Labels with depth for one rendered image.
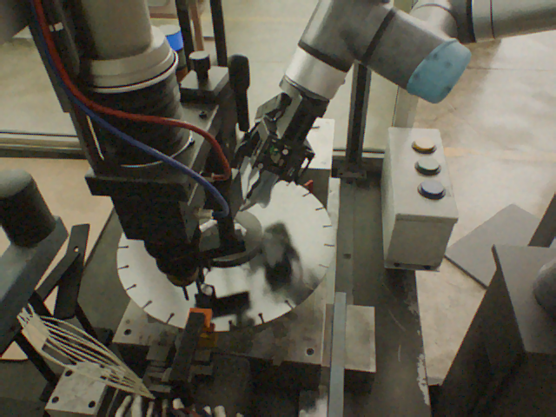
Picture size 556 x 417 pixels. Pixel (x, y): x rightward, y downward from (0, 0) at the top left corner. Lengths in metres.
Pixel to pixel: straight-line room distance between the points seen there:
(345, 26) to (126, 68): 0.31
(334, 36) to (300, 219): 0.29
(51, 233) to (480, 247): 1.74
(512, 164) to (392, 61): 2.08
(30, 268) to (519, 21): 0.67
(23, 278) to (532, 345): 0.79
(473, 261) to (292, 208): 1.36
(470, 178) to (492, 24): 1.81
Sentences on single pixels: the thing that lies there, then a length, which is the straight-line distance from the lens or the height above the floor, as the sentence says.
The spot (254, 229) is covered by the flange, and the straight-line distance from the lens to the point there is 0.69.
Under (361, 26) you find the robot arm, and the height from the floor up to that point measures 1.25.
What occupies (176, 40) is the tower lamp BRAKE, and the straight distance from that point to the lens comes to 0.83.
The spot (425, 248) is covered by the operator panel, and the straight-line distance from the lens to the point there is 0.89.
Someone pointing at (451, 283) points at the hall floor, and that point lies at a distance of 1.93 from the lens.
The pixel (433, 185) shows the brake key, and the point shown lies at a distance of 0.88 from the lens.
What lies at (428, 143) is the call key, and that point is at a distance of 0.99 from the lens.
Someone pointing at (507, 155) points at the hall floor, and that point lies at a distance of 2.67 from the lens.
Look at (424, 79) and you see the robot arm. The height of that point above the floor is 1.20.
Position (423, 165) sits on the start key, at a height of 0.91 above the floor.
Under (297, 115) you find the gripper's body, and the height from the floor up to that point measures 1.14.
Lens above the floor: 1.45
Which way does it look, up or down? 43 degrees down
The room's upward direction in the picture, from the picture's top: 2 degrees counter-clockwise
